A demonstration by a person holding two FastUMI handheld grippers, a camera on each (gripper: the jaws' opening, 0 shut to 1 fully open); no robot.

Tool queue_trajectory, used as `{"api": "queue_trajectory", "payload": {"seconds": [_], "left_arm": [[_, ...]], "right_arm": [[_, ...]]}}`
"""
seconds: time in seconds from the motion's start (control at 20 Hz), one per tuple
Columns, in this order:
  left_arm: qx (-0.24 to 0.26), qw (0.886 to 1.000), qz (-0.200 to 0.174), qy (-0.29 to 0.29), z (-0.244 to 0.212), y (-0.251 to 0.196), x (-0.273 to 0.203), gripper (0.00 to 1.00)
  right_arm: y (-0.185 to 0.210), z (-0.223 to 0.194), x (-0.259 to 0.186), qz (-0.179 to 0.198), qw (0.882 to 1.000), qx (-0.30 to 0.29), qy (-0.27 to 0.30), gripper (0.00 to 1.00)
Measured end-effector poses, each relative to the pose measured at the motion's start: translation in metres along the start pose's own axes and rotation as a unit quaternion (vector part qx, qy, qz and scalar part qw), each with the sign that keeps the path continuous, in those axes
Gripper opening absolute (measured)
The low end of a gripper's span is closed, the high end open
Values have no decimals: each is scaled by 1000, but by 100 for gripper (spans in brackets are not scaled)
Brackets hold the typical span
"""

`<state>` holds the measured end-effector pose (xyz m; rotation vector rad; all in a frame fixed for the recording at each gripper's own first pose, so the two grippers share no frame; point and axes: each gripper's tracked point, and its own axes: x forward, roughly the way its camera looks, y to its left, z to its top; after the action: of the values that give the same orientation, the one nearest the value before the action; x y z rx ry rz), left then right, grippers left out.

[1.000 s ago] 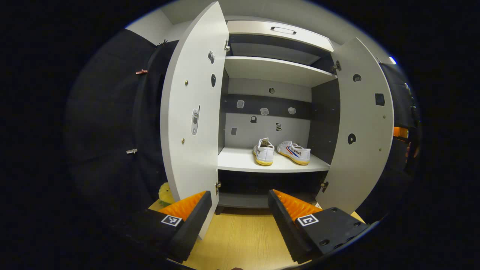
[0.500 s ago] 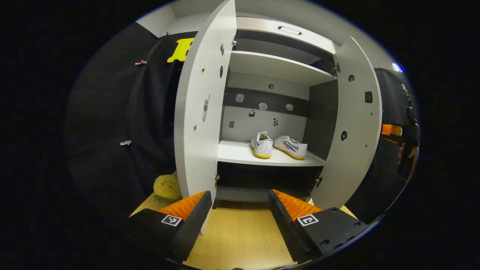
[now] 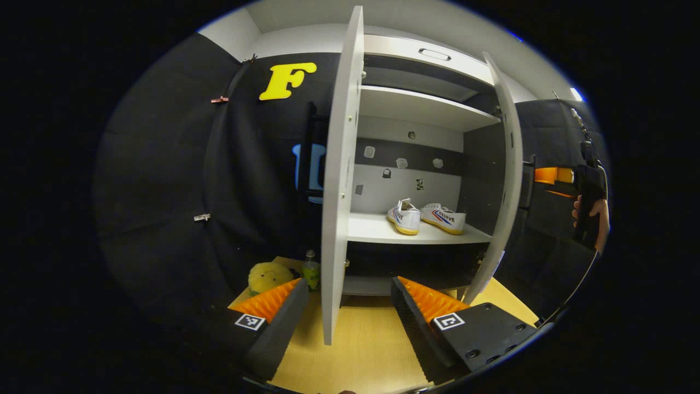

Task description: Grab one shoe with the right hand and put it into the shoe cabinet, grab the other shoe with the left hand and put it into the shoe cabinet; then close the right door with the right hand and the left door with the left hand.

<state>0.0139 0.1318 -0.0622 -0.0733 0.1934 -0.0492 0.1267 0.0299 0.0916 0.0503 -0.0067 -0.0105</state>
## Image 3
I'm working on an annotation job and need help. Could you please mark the yellow plush toy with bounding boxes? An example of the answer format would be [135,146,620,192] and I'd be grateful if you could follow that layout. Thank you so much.
[248,262,296,296]

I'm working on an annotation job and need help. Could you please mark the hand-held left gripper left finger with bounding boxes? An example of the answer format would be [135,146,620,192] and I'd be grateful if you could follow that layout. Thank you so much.
[180,277,310,382]

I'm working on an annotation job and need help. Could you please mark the white canvas shoe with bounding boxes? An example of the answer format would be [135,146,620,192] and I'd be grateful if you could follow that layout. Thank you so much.
[387,198,422,236]
[420,203,466,235]

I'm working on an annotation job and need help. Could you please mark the white cabinet drawer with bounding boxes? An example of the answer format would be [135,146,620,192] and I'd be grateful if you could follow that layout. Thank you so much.
[363,34,495,85]

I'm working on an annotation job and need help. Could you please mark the white shoe cabinet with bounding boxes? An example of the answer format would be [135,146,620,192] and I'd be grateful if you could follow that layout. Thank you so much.
[342,34,506,296]

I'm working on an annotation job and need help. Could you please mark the green drink bottle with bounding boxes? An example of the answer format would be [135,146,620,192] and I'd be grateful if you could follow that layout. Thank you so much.
[302,250,321,291]

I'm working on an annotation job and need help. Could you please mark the white cabinet door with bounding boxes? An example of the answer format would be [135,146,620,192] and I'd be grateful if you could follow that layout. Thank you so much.
[462,52,524,304]
[321,5,365,346]

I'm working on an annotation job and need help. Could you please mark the black backdrop cloth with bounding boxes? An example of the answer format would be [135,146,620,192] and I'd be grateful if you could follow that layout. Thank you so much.
[93,33,613,329]

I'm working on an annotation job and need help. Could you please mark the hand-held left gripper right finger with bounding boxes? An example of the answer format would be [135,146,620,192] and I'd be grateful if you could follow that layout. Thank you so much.
[391,276,539,384]

